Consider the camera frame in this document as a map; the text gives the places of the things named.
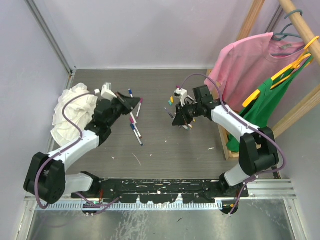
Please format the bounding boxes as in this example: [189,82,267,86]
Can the grey-blue clothes hanger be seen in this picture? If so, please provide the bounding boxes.
[271,9,303,57]

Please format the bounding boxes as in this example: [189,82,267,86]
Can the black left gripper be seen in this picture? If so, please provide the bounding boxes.
[107,92,139,128]

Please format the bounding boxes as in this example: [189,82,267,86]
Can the yellow clothes hanger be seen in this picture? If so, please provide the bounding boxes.
[242,36,320,108]

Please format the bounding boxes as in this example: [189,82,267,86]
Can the blue ended white marker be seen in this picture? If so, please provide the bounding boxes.
[130,123,143,146]

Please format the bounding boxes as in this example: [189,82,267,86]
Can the pink t-shirt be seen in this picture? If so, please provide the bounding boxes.
[204,32,305,112]

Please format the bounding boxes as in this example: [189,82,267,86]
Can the white crumpled cloth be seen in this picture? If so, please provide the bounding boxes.
[51,83,98,147]

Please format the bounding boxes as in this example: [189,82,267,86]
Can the wooden hanging rod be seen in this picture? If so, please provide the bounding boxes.
[278,0,320,65]

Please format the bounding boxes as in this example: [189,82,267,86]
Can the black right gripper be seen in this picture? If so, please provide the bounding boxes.
[172,100,202,127]

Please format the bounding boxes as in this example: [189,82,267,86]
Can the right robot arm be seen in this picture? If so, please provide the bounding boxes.
[172,85,279,197]

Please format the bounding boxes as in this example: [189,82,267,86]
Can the white slotted cable duct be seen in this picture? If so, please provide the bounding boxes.
[46,200,223,212]

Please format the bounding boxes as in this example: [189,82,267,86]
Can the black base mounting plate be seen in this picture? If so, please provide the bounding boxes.
[80,178,249,204]

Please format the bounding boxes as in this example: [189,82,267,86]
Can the green tank top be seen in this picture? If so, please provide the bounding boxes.
[226,53,316,153]

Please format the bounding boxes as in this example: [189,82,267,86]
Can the blue capped white marker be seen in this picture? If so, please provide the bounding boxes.
[128,88,134,98]

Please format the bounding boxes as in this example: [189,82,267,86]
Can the wooden clothes rack frame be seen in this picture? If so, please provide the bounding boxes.
[206,0,320,162]

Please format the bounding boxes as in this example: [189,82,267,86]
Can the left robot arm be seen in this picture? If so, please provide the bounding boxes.
[23,92,141,204]

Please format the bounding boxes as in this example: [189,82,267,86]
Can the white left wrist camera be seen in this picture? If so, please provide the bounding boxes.
[94,82,117,101]

